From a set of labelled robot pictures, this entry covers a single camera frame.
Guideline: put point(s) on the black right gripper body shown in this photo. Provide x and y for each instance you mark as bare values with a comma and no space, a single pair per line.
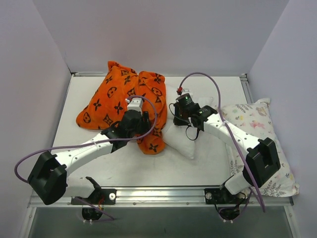
177,115

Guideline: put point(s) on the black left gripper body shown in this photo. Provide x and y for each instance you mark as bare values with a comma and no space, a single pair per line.
145,121

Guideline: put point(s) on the orange black-patterned pillowcase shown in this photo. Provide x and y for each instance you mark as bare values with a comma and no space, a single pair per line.
124,89

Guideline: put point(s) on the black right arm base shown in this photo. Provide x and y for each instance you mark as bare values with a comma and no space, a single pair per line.
221,196

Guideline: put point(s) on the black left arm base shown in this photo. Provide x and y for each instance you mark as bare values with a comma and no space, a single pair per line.
95,196

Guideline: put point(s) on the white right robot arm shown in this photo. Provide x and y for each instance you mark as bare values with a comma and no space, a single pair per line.
260,157

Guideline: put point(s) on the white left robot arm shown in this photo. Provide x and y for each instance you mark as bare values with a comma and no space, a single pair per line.
49,175

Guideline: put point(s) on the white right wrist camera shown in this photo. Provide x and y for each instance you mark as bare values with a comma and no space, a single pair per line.
181,91

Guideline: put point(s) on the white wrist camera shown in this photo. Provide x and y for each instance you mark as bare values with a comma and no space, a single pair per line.
181,91
135,104

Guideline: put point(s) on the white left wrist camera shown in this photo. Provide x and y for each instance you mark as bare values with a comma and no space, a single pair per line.
135,104

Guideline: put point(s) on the aluminium front rail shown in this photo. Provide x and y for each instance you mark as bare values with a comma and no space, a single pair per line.
171,196

